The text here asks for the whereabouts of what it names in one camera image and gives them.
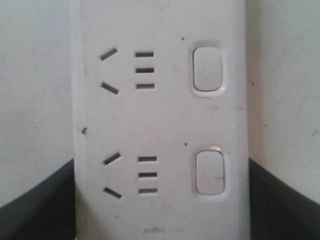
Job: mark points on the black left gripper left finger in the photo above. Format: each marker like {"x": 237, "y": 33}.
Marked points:
{"x": 45, "y": 212}

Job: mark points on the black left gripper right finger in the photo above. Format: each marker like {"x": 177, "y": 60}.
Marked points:
{"x": 277, "y": 211}

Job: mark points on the white five-outlet power strip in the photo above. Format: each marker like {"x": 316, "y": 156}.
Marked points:
{"x": 160, "y": 119}

